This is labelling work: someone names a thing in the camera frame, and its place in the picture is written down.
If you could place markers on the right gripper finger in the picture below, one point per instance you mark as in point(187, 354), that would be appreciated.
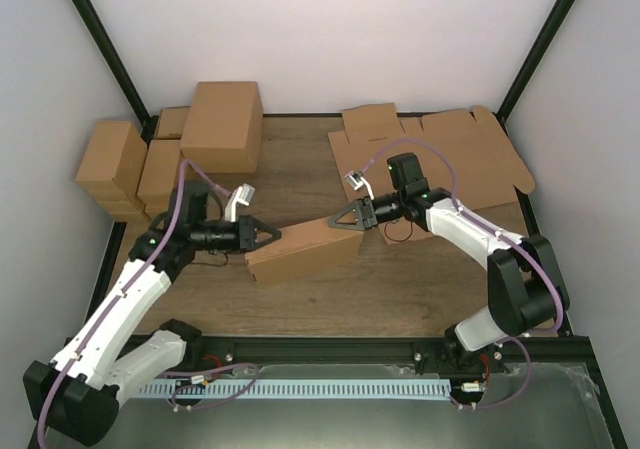
point(352, 212)
point(347, 223)

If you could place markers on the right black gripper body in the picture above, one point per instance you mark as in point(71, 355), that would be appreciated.
point(370, 213)

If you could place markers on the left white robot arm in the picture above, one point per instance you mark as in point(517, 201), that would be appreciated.
point(80, 392)

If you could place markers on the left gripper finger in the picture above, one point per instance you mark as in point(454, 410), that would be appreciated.
point(255, 243)
point(264, 233)

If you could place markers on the rear small cardboard box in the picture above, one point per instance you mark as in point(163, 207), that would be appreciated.
point(171, 123)

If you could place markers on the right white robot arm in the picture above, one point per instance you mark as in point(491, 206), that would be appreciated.
point(525, 287)

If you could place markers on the large folded cardboard box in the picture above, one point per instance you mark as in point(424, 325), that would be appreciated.
point(223, 128)

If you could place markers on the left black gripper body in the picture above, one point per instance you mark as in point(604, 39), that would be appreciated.
point(245, 222)

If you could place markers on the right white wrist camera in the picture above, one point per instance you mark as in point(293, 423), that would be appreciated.
point(358, 182)

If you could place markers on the black aluminium frame rail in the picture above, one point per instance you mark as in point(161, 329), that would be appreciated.
point(342, 350)

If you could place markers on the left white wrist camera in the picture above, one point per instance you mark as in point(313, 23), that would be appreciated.
point(241, 196)

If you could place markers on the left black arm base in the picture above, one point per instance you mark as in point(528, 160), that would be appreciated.
point(206, 353)

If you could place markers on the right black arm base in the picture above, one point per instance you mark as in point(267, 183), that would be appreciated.
point(447, 358)

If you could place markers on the light blue slotted cable duct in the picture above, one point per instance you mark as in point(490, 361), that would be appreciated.
point(304, 389)

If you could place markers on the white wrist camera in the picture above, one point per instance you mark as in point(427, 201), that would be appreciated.
point(241, 196)
point(358, 182)

